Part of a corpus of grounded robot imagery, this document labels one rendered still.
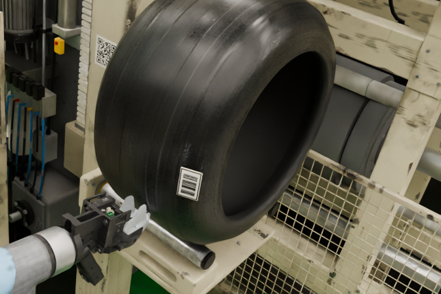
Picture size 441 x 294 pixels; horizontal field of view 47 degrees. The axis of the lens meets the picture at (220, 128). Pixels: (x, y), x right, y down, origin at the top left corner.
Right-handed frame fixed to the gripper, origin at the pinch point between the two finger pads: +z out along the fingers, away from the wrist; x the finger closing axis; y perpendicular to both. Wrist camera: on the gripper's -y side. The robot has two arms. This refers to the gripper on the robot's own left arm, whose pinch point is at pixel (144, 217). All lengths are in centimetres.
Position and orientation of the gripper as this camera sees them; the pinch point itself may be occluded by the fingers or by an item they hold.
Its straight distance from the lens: 104.8
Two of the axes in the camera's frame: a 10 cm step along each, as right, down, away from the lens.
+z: 5.7, -1.8, 8.0
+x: -7.8, -4.2, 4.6
